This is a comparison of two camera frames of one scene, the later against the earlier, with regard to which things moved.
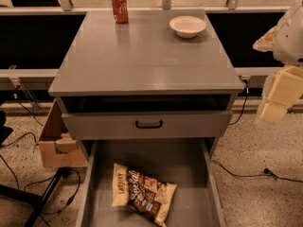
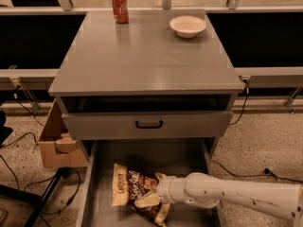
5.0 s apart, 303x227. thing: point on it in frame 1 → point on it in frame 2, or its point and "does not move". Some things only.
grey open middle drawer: (189, 164) does not move
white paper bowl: (187, 26) does not move
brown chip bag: (150, 196) does not move
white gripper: (290, 39) → (168, 188)
